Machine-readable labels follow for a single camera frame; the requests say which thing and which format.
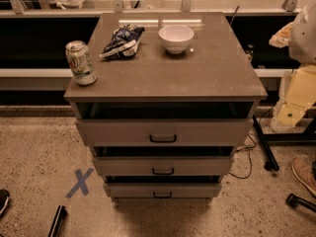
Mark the grey drawer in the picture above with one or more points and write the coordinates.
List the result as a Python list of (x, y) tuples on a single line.
[(164, 132), (171, 190), (162, 166)]

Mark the green white soda can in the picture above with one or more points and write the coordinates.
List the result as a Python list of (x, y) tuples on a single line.
[(80, 62)]

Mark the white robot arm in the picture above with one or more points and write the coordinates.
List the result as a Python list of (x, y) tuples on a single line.
[(302, 42)]

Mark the metal railing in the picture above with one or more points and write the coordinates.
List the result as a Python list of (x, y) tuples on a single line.
[(158, 0)]

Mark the blue chip bag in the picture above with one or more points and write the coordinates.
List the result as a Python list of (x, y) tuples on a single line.
[(124, 43)]

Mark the black stand leg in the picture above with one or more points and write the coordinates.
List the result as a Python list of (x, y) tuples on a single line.
[(271, 162)]

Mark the black bar on floor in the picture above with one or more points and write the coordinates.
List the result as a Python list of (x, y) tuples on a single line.
[(57, 221)]

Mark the black shoe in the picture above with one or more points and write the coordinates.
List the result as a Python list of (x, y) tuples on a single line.
[(4, 200)]

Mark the black caster leg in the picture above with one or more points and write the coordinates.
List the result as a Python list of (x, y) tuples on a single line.
[(294, 201)]

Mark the white bowl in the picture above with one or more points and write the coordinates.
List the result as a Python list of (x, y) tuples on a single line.
[(176, 38)]

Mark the blue tape cross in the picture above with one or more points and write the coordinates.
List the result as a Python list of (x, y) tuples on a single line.
[(81, 183)]

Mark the grey drawer cabinet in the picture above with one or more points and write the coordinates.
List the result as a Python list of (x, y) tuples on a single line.
[(211, 79)]

